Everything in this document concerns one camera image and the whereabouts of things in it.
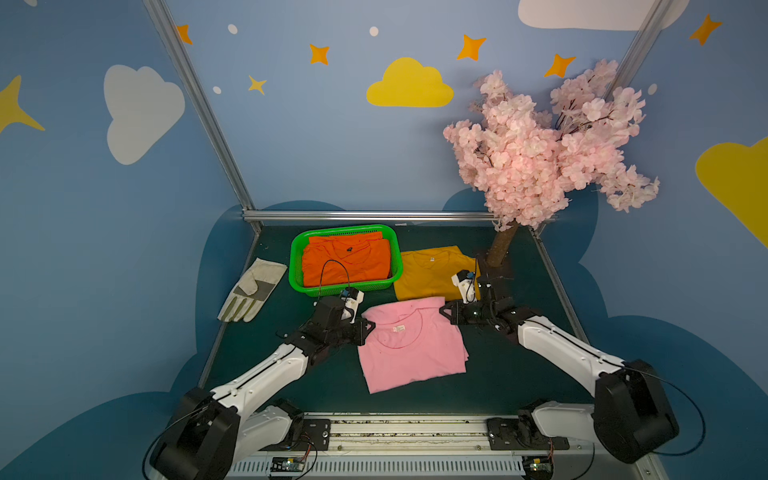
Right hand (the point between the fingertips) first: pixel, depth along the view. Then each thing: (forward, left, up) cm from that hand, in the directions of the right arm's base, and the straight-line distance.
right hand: (445, 304), depth 85 cm
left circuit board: (-40, +39, -13) cm, 57 cm away
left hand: (-6, +20, -1) cm, 21 cm away
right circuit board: (-36, -23, -15) cm, 46 cm away
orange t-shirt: (+21, +37, -9) cm, 44 cm away
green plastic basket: (+27, +50, -3) cm, 57 cm away
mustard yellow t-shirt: (+18, +4, -11) cm, 22 cm away
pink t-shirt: (-9, +9, -8) cm, 15 cm away
